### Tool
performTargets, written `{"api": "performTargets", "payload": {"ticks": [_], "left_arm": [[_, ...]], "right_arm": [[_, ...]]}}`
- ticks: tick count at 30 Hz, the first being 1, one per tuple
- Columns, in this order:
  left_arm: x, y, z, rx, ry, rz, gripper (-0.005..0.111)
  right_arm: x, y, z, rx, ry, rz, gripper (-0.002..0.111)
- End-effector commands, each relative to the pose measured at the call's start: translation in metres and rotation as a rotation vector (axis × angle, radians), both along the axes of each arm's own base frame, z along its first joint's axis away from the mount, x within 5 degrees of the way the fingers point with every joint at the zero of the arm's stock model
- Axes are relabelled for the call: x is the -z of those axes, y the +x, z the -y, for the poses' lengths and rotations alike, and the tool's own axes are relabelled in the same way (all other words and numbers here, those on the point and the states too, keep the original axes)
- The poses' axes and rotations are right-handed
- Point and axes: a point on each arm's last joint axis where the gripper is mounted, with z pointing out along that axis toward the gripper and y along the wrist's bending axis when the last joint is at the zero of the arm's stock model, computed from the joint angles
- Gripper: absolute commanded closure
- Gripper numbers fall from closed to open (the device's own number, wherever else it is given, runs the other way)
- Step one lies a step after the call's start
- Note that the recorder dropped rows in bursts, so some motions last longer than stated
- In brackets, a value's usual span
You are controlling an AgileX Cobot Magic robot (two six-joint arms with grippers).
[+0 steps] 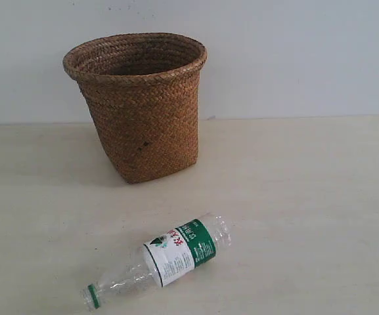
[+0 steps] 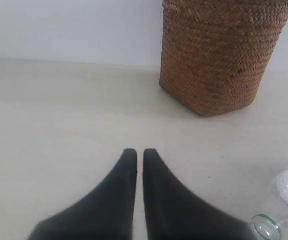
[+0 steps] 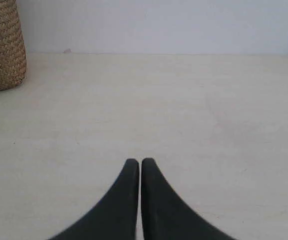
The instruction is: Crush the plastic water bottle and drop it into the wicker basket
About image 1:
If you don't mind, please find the brown woven wicker basket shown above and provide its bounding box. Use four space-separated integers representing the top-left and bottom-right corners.
62 33 208 184

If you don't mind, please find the clear plastic bottle green label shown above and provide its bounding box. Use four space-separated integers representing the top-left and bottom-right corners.
81 213 231 311

